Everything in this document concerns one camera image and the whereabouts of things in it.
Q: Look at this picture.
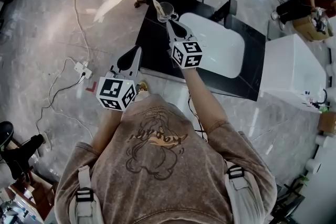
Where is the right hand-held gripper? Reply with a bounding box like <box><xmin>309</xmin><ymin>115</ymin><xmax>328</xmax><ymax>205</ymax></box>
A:
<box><xmin>167</xmin><ymin>19</ymin><xmax>203</xmax><ymax>69</ymax></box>

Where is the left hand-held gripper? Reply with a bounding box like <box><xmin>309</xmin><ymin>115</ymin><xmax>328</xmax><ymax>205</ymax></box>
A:
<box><xmin>96</xmin><ymin>45</ymin><xmax>143</xmax><ymax>112</ymax></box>

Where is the clear glass mug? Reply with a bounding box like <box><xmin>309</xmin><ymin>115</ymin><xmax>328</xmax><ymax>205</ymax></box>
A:
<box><xmin>156</xmin><ymin>2</ymin><xmax>180</xmax><ymax>23</ymax></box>

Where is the tan paper piece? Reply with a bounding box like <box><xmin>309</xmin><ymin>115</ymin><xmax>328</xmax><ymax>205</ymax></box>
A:
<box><xmin>152</xmin><ymin>0</ymin><xmax>166</xmax><ymax>18</ymax></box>

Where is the person's left forearm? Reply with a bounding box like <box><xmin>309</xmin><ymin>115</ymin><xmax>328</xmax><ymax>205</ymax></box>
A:
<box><xmin>90</xmin><ymin>109</ymin><xmax>124</xmax><ymax>151</ymax></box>

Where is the person's right forearm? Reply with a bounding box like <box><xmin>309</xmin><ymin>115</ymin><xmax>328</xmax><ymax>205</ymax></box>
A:
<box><xmin>181</xmin><ymin>67</ymin><xmax>229</xmax><ymax>132</ymax></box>

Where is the yellow-green shoe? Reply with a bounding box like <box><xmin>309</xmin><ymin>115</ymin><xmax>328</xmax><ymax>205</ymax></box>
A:
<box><xmin>138</xmin><ymin>81</ymin><xmax>150</xmax><ymax>95</ymax></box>

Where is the white sink basin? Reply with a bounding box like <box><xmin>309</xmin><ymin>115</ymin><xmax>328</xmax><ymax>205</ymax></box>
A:
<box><xmin>178</xmin><ymin>12</ymin><xmax>246</xmax><ymax>79</ymax></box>

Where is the white power strip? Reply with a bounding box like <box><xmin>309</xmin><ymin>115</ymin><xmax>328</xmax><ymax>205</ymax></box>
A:
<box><xmin>74</xmin><ymin>61</ymin><xmax>93</xmax><ymax>79</ymax></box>

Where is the black vanity cabinet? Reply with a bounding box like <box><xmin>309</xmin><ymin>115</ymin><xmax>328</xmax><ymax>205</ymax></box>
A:
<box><xmin>135</xmin><ymin>0</ymin><xmax>267</xmax><ymax>102</ymax></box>

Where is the brown printed t-shirt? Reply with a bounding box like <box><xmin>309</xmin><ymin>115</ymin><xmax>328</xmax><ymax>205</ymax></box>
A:
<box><xmin>54</xmin><ymin>93</ymin><xmax>278</xmax><ymax>224</ymax></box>

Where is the white cabinet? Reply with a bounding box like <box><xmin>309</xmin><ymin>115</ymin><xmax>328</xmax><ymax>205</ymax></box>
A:
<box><xmin>258</xmin><ymin>33</ymin><xmax>328</xmax><ymax>114</ymax></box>

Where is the large cardboard box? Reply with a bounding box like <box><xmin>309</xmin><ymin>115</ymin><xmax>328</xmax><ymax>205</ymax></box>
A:
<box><xmin>292</xmin><ymin>14</ymin><xmax>334</xmax><ymax>42</ymax></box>

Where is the small brown cardboard box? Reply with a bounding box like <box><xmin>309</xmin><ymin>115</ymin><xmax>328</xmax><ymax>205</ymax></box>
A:
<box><xmin>317</xmin><ymin>112</ymin><xmax>336</xmax><ymax>136</ymax></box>

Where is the black metal rack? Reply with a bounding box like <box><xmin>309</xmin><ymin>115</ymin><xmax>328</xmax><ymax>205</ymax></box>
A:
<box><xmin>272</xmin><ymin>178</ymin><xmax>308</xmax><ymax>221</ymax></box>

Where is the black cable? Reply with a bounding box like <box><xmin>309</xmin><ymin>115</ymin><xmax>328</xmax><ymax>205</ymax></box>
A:
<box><xmin>35</xmin><ymin>73</ymin><xmax>87</xmax><ymax>137</ymax></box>

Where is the grey backpack strap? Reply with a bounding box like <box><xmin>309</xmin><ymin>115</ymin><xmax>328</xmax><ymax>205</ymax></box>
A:
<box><xmin>68</xmin><ymin>165</ymin><xmax>106</xmax><ymax>224</ymax></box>
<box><xmin>224</xmin><ymin>162</ymin><xmax>266</xmax><ymax>224</ymax></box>

